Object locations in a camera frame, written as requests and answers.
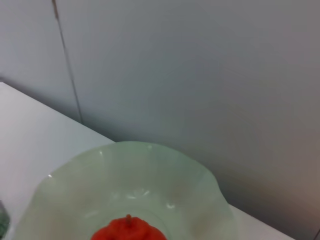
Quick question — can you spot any orange fruit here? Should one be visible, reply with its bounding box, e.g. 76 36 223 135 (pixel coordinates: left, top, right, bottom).
90 214 168 240

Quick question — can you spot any green glass fruit bowl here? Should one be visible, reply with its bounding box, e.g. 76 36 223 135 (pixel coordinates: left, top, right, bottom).
7 141 242 240

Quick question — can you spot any clear water bottle green label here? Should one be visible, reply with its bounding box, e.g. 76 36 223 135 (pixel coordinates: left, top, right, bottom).
0 199 11 237

